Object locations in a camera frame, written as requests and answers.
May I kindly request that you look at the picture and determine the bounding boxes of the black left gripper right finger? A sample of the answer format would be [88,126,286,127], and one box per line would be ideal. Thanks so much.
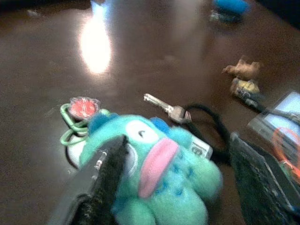
[230,132,300,225]

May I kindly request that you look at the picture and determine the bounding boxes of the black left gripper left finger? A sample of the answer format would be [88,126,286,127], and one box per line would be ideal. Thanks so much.
[48,135,129,225]

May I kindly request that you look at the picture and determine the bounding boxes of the green carabiner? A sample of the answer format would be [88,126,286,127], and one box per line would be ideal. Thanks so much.
[60,104,111,148]

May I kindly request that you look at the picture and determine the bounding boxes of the white rectangular tag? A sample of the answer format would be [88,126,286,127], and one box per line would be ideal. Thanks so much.
[189,137,214,158]

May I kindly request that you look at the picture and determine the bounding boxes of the teal plush fish keychain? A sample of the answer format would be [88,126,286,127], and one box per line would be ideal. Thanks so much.
[79,113,223,225]

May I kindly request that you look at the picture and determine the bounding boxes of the black cord loop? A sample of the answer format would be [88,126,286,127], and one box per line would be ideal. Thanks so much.
[182,104,233,165]

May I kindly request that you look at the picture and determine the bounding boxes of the red round charm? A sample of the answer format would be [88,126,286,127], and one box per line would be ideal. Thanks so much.
[69,97,101,120]

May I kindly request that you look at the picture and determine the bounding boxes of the silver key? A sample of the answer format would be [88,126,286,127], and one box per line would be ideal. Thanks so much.
[143,93,192,124]

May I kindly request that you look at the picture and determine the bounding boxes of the yellow toy vehicle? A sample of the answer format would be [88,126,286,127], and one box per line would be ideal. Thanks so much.
[230,78,265,106]

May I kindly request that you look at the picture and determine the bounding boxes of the brown animal figurine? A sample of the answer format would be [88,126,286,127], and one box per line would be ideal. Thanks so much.
[222,57,261,79]

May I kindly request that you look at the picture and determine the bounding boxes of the blue object with base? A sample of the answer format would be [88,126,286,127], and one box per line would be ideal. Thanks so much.
[209,0,249,23]

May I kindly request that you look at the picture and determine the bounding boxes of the tablet with dark frame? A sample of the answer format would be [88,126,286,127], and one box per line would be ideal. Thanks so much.
[247,90,300,162]

